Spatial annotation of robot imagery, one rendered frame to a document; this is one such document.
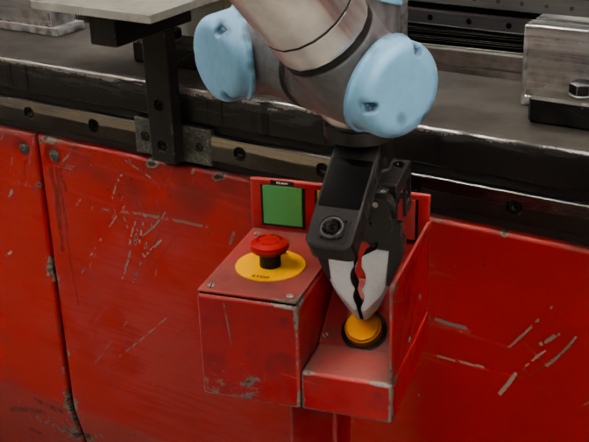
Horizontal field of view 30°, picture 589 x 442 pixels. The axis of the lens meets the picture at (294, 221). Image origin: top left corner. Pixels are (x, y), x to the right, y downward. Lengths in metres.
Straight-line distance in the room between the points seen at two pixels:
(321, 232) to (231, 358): 0.20
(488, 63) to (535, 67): 1.90
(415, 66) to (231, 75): 0.17
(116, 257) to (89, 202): 0.09
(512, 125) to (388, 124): 0.45
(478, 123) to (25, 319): 0.85
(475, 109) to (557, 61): 0.10
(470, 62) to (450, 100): 1.89
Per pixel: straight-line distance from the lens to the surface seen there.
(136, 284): 1.58
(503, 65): 3.18
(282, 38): 0.77
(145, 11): 1.25
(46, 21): 1.71
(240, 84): 0.89
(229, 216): 1.42
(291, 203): 1.18
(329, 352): 1.12
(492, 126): 1.23
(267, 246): 1.10
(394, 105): 0.80
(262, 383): 1.11
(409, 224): 1.15
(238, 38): 0.89
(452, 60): 3.23
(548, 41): 1.28
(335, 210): 0.99
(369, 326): 1.12
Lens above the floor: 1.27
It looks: 24 degrees down
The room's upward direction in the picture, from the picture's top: 2 degrees counter-clockwise
